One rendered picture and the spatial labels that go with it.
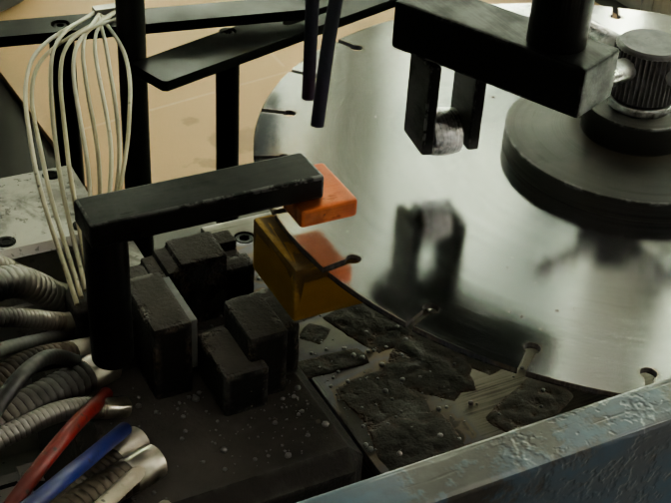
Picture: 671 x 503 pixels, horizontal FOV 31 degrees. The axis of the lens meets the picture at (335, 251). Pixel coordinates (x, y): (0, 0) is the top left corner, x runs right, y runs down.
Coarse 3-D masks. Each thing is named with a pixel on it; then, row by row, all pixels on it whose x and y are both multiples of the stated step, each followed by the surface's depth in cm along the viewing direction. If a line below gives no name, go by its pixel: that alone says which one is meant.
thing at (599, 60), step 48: (432, 0) 47; (480, 0) 48; (576, 0) 43; (432, 48) 47; (480, 48) 46; (528, 48) 44; (576, 48) 44; (432, 96) 48; (480, 96) 48; (528, 96) 45; (576, 96) 44; (432, 144) 49
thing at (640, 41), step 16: (592, 32) 53; (608, 32) 52; (624, 32) 52; (640, 32) 52; (656, 32) 52; (624, 48) 50; (640, 48) 50; (656, 48) 50; (624, 64) 50; (640, 64) 50; (656, 64) 50; (624, 80) 50; (640, 80) 50; (656, 80) 50; (624, 96) 51; (640, 96) 51; (656, 96) 51; (624, 112) 52; (640, 112) 51; (656, 112) 51
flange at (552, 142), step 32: (512, 128) 53; (544, 128) 53; (576, 128) 53; (608, 128) 51; (640, 128) 51; (512, 160) 52; (544, 160) 51; (576, 160) 51; (608, 160) 51; (640, 160) 51; (544, 192) 51; (576, 192) 50; (608, 192) 49; (640, 192) 49
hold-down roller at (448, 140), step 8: (440, 112) 50; (448, 112) 50; (456, 112) 50; (440, 120) 49; (448, 120) 49; (456, 120) 49; (440, 128) 49; (448, 128) 49; (456, 128) 49; (440, 136) 49; (448, 136) 49; (456, 136) 49; (440, 144) 49; (448, 144) 49; (456, 144) 50; (432, 152) 50; (440, 152) 50; (448, 152) 50; (456, 152) 50
